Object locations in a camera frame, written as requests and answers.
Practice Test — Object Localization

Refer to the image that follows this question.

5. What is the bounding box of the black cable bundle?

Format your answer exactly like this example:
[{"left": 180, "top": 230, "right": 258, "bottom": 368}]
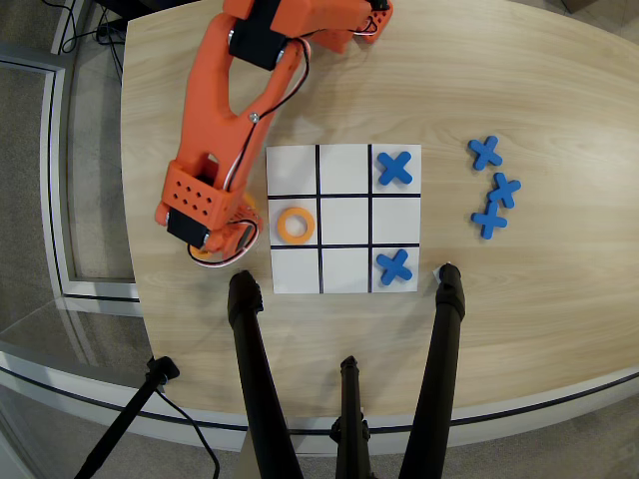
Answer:
[{"left": 51, "top": 0, "right": 127, "bottom": 76}]

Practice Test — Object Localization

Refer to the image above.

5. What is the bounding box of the thin black stand pole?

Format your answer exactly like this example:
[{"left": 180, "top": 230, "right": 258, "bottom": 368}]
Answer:
[{"left": 73, "top": 355, "right": 181, "bottom": 479}]

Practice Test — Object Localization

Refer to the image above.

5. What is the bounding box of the thick black tripod leg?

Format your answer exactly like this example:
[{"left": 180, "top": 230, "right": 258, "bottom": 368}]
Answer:
[
  {"left": 227, "top": 269, "right": 305, "bottom": 479},
  {"left": 397, "top": 262, "right": 467, "bottom": 479}
]

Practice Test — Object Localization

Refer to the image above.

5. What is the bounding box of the grey metal floor frame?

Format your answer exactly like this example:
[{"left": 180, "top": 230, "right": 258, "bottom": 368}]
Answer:
[{"left": 0, "top": 42, "right": 142, "bottom": 303}]

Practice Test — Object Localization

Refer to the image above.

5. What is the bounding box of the white tic-tac-toe board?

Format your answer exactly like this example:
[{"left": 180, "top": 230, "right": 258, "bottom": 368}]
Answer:
[{"left": 266, "top": 144, "right": 423, "bottom": 295}]

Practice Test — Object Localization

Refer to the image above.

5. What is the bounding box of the blue foam cross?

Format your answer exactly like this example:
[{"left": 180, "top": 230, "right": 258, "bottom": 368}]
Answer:
[
  {"left": 374, "top": 248, "right": 414, "bottom": 288},
  {"left": 470, "top": 201, "right": 509, "bottom": 240},
  {"left": 375, "top": 151, "right": 414, "bottom": 188},
  {"left": 487, "top": 172, "right": 523, "bottom": 210},
  {"left": 466, "top": 135, "right": 504, "bottom": 172}
]

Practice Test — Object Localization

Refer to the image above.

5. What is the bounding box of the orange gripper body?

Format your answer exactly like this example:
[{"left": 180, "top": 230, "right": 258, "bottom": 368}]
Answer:
[{"left": 154, "top": 192, "right": 262, "bottom": 257}]

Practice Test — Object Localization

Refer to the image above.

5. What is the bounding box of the short black tripod leg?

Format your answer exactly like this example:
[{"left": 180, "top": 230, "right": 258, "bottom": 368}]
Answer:
[{"left": 328, "top": 355, "right": 373, "bottom": 479}]

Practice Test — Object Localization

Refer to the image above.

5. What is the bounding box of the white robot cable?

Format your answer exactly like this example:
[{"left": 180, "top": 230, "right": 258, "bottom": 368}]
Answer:
[{"left": 187, "top": 14, "right": 380, "bottom": 269}]

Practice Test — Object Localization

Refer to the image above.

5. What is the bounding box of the black floor cable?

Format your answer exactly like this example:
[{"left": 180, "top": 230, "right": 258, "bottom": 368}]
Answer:
[{"left": 153, "top": 387, "right": 222, "bottom": 479}]

